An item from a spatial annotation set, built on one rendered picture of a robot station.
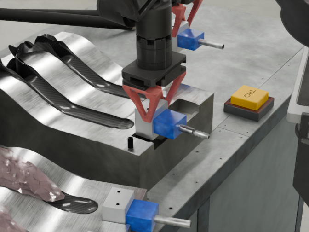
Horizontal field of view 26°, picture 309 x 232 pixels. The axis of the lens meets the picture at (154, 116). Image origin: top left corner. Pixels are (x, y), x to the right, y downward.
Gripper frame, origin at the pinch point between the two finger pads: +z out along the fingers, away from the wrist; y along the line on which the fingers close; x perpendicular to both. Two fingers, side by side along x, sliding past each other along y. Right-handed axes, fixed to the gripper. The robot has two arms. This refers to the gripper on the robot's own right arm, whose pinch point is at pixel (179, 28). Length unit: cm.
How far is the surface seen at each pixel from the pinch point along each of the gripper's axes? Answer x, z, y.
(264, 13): -89, 95, -245
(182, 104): 10.4, 7.5, 16.0
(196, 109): 13.6, 7.6, 16.2
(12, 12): -45.7, 4.3, 2.5
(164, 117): 14.9, 2.4, 29.3
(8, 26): -204, 92, -145
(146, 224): 23, 10, 47
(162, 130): 15.4, 4.0, 30.9
